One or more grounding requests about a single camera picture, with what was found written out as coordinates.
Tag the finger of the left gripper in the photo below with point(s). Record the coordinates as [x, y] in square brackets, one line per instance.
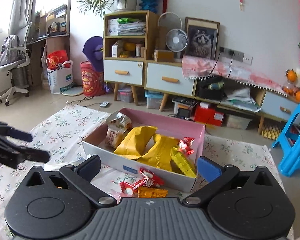
[31, 154]
[17, 134]

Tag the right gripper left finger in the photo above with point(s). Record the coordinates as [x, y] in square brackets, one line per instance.
[79, 178]

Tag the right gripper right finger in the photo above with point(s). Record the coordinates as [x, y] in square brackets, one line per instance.
[218, 178]

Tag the yellow snack bag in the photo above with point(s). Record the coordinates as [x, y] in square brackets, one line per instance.
[135, 142]
[159, 155]

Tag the white pecan snack packet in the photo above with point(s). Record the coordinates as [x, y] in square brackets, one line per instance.
[120, 121]

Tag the yellow transparent snack packet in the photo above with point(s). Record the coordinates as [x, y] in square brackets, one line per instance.
[185, 165]

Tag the white office chair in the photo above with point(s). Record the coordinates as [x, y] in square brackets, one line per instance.
[14, 55]

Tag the red storage box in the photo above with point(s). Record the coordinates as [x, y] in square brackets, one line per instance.
[208, 116]

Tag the red white candy packet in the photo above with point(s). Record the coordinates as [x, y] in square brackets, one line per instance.
[149, 179]

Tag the orange snack packet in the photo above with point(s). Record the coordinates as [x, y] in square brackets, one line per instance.
[148, 192]

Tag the white shopping bag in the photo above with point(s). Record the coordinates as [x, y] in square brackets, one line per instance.
[59, 72]

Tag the blue plastic stool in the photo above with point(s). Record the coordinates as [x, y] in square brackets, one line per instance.
[290, 146]

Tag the low wooden tv stand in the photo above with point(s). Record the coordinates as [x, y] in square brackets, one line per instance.
[246, 98]

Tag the red printed bucket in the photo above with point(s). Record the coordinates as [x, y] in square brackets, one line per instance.
[92, 80]

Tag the clear bin blue lid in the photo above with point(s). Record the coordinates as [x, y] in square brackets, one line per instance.
[153, 99]

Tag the pink checkered cloth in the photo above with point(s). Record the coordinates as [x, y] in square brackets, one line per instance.
[201, 68]

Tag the purple plush toy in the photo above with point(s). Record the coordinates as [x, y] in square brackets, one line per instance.
[93, 50]

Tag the orange fruit upper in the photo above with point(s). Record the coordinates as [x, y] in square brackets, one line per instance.
[291, 75]

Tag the wooden cabinet with drawers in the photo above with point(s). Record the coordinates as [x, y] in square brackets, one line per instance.
[165, 77]

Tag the framed cat picture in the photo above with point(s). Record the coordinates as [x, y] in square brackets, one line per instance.
[203, 37]

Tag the white desk fan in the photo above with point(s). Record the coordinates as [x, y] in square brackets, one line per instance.
[177, 41]

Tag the white power adapter with cable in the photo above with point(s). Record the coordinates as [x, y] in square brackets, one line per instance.
[86, 102]

